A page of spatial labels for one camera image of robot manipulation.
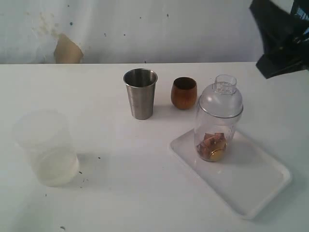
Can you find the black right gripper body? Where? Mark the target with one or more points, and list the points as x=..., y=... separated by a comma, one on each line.
x=279, y=29

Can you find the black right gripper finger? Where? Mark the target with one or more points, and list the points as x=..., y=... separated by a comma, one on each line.
x=271, y=65

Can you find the clear plastic shaker lid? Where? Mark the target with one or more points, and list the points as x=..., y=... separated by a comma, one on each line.
x=222, y=99

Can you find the clear plastic shaker cup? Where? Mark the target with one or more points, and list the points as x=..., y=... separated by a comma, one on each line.
x=206, y=123

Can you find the small brown wooden cup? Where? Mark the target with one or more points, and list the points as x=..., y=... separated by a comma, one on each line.
x=184, y=93

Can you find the stainless steel tumbler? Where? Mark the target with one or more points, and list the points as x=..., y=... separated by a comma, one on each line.
x=140, y=85

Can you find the white rectangular plastic tray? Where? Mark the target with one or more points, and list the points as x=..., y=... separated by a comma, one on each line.
x=246, y=179

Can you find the translucent white plastic container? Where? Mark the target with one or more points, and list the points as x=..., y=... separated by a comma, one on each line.
x=45, y=139

